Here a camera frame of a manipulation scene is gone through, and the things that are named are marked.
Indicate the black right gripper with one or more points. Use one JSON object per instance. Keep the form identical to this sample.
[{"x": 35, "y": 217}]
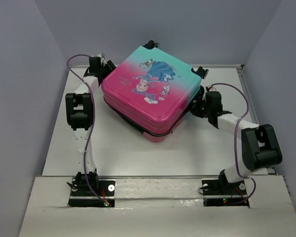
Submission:
[{"x": 195, "y": 109}]

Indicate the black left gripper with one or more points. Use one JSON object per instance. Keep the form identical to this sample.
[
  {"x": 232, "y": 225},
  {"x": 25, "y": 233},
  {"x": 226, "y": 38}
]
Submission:
[{"x": 105, "y": 65}]

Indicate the pink and teal suitcase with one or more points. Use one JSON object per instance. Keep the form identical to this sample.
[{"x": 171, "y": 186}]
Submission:
[{"x": 152, "y": 90}]

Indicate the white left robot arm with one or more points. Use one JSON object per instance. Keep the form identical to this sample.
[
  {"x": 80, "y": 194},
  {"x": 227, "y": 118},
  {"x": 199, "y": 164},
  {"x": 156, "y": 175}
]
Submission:
[{"x": 80, "y": 115}]

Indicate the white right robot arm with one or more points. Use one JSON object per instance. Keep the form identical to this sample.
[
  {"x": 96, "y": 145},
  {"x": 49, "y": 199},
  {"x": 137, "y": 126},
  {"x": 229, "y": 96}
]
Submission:
[{"x": 255, "y": 146}]

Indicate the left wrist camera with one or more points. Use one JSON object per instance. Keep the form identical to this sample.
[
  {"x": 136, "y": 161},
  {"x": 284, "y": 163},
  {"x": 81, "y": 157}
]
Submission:
[{"x": 102, "y": 54}]

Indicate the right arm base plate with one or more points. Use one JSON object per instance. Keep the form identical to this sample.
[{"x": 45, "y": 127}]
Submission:
[{"x": 216, "y": 195}]

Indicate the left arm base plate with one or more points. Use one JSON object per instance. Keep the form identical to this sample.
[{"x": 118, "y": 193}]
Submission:
[{"x": 84, "y": 197}]

